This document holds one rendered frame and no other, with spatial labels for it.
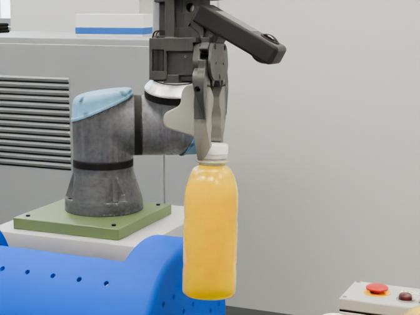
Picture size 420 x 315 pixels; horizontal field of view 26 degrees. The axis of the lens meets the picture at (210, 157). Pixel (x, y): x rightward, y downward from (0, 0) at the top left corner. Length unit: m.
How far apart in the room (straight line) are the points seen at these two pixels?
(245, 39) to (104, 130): 0.65
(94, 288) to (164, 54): 0.34
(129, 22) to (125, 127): 1.39
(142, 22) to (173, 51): 1.93
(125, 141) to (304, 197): 2.43
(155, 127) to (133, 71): 1.19
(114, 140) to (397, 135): 2.36
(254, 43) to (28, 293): 0.48
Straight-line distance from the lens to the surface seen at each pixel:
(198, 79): 1.10
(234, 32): 1.11
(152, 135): 1.70
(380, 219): 4.01
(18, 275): 1.32
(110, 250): 1.61
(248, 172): 4.14
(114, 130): 1.70
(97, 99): 1.69
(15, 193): 3.18
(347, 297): 1.49
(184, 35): 1.14
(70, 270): 1.28
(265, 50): 1.10
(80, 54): 2.97
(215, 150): 1.13
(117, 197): 1.72
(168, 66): 1.13
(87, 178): 1.72
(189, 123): 1.12
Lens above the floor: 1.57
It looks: 10 degrees down
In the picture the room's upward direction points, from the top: straight up
